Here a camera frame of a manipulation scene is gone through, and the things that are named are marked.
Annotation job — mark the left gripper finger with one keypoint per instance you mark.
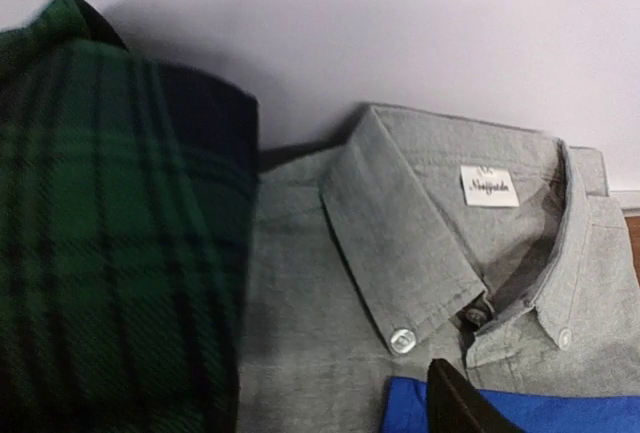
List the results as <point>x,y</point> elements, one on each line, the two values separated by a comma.
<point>455,406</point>

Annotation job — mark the blue t-shirt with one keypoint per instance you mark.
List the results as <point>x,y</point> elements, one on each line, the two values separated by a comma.
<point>406,410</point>

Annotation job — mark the folded grey button shirt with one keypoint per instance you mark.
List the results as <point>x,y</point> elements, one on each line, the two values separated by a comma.
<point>428,236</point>

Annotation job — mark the dark green plaid shirt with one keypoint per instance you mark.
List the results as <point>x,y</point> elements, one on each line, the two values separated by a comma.
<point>127,198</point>

